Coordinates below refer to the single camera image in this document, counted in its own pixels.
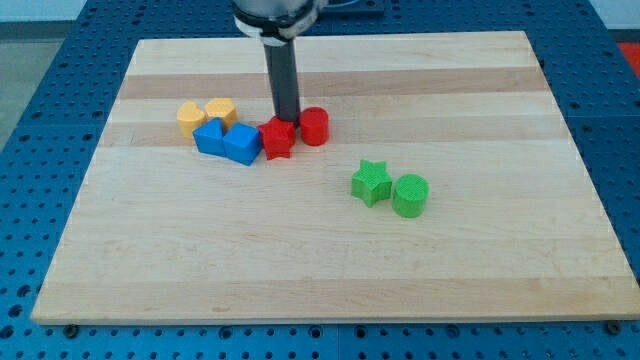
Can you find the green cylinder block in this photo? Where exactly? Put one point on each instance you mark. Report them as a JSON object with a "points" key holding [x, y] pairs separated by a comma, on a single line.
{"points": [[410, 195]]}

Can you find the red star block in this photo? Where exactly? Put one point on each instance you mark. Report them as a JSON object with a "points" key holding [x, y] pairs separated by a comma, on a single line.
{"points": [[277, 137]]}

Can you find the blue triangular block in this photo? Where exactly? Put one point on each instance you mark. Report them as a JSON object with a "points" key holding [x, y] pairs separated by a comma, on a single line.
{"points": [[209, 138]]}

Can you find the yellow hexagon block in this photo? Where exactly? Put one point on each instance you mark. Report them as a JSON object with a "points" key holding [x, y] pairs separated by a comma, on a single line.
{"points": [[224, 109]]}

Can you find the red cylinder block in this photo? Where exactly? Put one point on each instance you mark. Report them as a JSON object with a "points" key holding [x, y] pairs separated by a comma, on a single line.
{"points": [[314, 125]]}

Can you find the blue cube block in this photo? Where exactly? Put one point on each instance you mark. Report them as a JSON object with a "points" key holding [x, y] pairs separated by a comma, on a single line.
{"points": [[242, 143]]}

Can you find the wooden board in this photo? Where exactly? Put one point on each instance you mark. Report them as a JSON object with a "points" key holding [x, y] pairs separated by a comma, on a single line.
{"points": [[513, 229]]}

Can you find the green star block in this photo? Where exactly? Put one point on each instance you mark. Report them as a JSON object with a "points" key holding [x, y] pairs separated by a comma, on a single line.
{"points": [[371, 182]]}

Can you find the yellow heart block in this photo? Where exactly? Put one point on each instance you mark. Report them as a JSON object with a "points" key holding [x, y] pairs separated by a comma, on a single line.
{"points": [[190, 117]]}

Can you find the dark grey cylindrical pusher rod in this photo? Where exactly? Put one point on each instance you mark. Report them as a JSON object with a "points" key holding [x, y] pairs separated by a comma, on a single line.
{"points": [[283, 79]]}

